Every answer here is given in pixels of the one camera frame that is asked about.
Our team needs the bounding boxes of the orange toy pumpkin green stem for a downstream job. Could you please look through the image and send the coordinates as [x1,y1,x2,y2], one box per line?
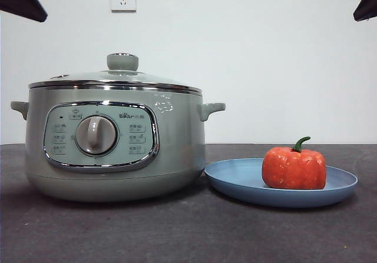
[261,136,328,191]

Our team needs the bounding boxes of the blue round plate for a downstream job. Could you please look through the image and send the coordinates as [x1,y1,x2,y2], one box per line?
[203,157,359,209]

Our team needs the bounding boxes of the glass lid with green knob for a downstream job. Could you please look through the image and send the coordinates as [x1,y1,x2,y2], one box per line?
[28,52,202,92]

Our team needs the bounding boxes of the pale green electric steamer pot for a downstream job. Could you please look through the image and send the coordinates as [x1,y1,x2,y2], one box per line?
[10,82,227,203]

